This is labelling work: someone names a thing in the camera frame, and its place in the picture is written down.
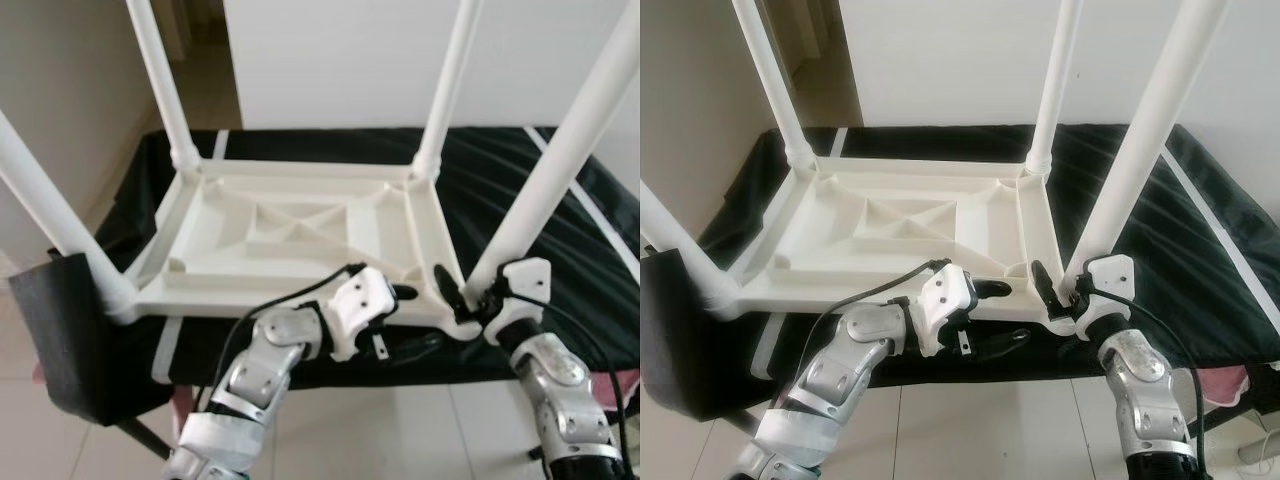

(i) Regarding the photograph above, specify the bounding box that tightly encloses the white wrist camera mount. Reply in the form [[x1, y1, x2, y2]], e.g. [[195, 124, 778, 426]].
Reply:
[[1070, 254, 1137, 327], [480, 257, 554, 333], [320, 267, 399, 361], [903, 262, 978, 358]]

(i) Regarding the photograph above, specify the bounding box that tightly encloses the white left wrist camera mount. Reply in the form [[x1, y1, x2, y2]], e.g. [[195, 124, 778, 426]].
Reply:
[[903, 262, 978, 358], [320, 267, 399, 361]]

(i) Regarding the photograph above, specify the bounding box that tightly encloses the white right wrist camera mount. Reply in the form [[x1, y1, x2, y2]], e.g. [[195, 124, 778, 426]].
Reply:
[[1070, 254, 1137, 327], [480, 257, 554, 333]]

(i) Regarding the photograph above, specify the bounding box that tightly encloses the white plastic table leg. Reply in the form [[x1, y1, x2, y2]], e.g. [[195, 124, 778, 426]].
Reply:
[[465, 0, 641, 297], [411, 0, 487, 183], [730, 0, 817, 173], [640, 183, 747, 323], [1063, 0, 1231, 291], [0, 108, 141, 326], [1024, 0, 1087, 177], [125, 0, 201, 173]]

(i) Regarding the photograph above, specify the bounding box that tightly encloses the black metal stand leg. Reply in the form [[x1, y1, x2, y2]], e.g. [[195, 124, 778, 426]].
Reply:
[[712, 408, 766, 443], [113, 418, 173, 461], [1195, 388, 1280, 439]]

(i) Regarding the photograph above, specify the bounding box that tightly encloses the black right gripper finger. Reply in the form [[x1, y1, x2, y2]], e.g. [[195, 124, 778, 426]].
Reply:
[[432, 263, 473, 321], [1030, 259, 1064, 313]]

